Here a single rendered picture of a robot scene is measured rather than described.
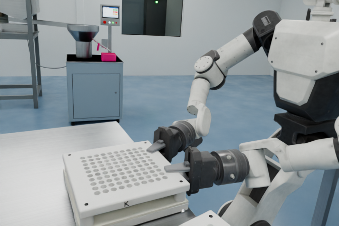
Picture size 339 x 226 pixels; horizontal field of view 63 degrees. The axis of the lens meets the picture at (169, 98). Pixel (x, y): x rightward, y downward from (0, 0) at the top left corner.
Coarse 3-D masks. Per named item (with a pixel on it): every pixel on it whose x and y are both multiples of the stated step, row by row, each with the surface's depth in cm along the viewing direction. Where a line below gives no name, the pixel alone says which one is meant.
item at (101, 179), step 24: (144, 144) 81; (72, 168) 66; (96, 168) 67; (120, 168) 68; (144, 168) 68; (72, 192) 60; (96, 192) 58; (120, 192) 59; (144, 192) 59; (168, 192) 61
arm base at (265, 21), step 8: (256, 16) 105; (264, 16) 103; (272, 16) 101; (256, 24) 103; (264, 24) 101; (272, 24) 99; (256, 32) 102; (264, 32) 100; (272, 32) 99; (264, 40) 102; (264, 48) 105
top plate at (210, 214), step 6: (210, 210) 55; (198, 216) 53; (204, 216) 53; (210, 216) 53; (216, 216) 53; (186, 222) 51; (192, 222) 51; (198, 222) 51; (204, 222) 51; (210, 222) 52; (216, 222) 52; (222, 222) 52
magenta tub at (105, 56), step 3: (102, 54) 312; (105, 54) 313; (108, 54) 314; (111, 54) 315; (114, 54) 316; (102, 57) 312; (105, 57) 313; (108, 57) 315; (111, 57) 316; (114, 57) 317; (102, 60) 313; (105, 60) 314; (108, 60) 316; (111, 60) 317; (114, 60) 318
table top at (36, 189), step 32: (64, 128) 106; (96, 128) 108; (0, 160) 81; (32, 160) 82; (0, 192) 67; (32, 192) 68; (64, 192) 69; (0, 224) 57; (32, 224) 58; (64, 224) 58; (160, 224) 60
